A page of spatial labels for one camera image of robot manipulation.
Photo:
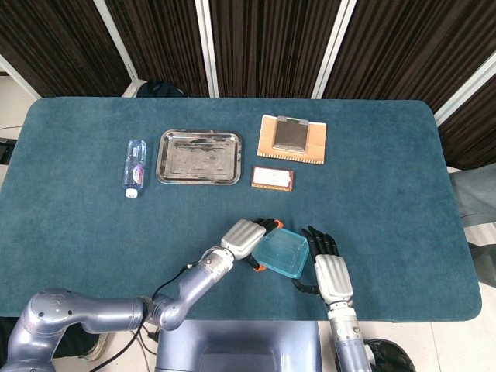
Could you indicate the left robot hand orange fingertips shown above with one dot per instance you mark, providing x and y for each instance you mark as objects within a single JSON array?
[{"x": 242, "y": 238}]

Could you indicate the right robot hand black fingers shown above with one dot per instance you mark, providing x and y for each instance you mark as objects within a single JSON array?
[{"x": 333, "y": 277}]

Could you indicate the blue plastic container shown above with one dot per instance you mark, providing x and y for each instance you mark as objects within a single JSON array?
[{"x": 286, "y": 243}]

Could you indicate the clear plastic container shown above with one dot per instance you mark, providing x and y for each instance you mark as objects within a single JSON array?
[{"x": 280, "y": 267}]

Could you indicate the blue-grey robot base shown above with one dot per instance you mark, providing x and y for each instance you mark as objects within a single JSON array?
[{"x": 236, "y": 345}]

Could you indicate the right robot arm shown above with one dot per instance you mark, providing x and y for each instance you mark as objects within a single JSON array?
[{"x": 348, "y": 341}]

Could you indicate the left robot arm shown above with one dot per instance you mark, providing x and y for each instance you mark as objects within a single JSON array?
[{"x": 97, "y": 314}]

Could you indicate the red bordered card box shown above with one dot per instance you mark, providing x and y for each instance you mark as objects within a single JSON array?
[{"x": 272, "y": 178}]

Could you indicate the blue table cloth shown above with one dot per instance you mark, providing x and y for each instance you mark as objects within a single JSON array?
[{"x": 387, "y": 232}]

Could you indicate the stainless steel tray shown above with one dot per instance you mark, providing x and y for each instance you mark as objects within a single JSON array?
[{"x": 199, "y": 157}]

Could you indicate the black trash bin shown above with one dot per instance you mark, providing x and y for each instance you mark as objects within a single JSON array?
[{"x": 391, "y": 354}]

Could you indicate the dark grey flat device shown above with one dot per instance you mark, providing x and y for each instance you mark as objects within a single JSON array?
[{"x": 290, "y": 135}]

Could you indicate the tan spiral notebook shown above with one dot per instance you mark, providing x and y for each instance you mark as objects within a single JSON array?
[{"x": 317, "y": 143}]

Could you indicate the clear plastic water bottle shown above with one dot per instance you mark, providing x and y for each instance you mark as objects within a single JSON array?
[{"x": 135, "y": 166}]

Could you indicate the person leg grey trousers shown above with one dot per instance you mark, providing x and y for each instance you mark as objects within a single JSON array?
[{"x": 476, "y": 193}]

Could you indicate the black bag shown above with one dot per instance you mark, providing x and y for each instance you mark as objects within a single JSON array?
[{"x": 159, "y": 90}]

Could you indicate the white shoe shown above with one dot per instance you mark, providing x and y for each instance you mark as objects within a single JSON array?
[{"x": 100, "y": 345}]

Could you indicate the dark ribbed partition panel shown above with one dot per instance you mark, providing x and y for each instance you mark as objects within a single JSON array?
[
  {"x": 403, "y": 46},
  {"x": 162, "y": 42},
  {"x": 267, "y": 46},
  {"x": 58, "y": 42},
  {"x": 472, "y": 131}
]

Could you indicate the person leg black trousers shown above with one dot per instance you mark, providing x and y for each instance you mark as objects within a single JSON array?
[{"x": 75, "y": 345}]

